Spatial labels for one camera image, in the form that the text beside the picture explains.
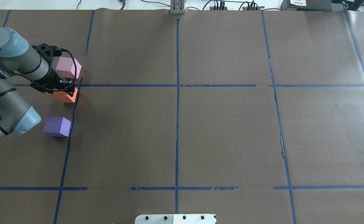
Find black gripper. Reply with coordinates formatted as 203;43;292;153
31;43;76;93

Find orange foam block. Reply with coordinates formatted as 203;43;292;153
52;87;78;103

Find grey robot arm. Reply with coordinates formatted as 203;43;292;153
0;27;76;140

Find long horizontal blue tape line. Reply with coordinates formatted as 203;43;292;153
82;84;364;88

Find vertical blue tape line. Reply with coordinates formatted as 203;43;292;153
53;77;84;224

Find pink foam block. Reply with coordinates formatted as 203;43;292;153
55;57;81;79

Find purple foam block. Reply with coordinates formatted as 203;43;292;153
43;116;71;138

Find short upper blue tape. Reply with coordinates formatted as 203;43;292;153
84;10;95;55

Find centre vertical blue tape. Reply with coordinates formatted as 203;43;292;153
174;19;180;214

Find lower horizontal blue tape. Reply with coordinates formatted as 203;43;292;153
0;185;364;191

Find white mounting plate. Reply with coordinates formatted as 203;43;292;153
135;213;217;224

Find right vertical blue tape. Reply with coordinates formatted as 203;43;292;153
261;11;297;224

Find black equipment box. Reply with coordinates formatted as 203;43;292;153
280;0;345;12

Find far right blue tape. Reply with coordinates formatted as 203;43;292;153
344;10;364;78

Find grey metal bracket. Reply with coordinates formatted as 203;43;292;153
170;0;186;15

